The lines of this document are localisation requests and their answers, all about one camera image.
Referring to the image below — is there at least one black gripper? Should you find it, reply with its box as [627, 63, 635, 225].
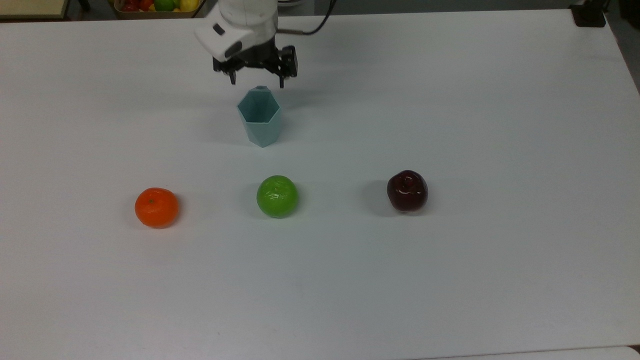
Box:
[212, 40, 300, 89]

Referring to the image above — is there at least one teal hexagonal mug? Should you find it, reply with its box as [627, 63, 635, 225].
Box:
[236, 85, 282, 149]

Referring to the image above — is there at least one fruit basket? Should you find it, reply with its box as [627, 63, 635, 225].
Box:
[113, 0, 202, 20]

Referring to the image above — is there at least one green lime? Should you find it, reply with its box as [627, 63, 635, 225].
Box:
[256, 175, 299, 219]

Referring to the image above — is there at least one orange fruit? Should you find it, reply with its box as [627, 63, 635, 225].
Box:
[134, 187, 180, 229]

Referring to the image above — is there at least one dark red apple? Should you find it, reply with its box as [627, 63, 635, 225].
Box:
[386, 170, 429, 213]

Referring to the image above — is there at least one wooden board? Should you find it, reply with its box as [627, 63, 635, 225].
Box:
[0, 0, 70, 20]

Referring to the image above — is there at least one black clamp base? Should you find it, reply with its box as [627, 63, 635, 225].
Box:
[569, 0, 609, 29]

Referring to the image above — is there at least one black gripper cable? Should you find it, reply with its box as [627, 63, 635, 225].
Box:
[277, 0, 337, 36]

